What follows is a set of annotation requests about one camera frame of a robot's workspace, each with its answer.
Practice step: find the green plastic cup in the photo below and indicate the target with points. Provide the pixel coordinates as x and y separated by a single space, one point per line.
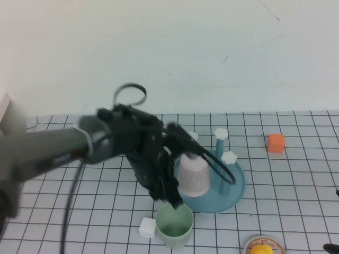
174 238

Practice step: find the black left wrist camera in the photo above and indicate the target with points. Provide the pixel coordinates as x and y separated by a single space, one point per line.
182 140

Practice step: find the pink plastic cup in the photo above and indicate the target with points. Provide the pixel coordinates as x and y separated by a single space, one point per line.
193 177

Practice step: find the blue cup stand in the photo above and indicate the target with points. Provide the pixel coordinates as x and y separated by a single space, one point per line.
212 202

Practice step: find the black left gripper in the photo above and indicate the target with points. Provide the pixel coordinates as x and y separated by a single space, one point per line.
148 153

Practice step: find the orange cube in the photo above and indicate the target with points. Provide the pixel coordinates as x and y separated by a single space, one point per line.
275 144

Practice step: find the white cube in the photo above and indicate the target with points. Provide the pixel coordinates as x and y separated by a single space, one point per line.
147 227

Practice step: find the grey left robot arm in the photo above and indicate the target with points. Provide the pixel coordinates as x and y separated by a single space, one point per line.
39 150

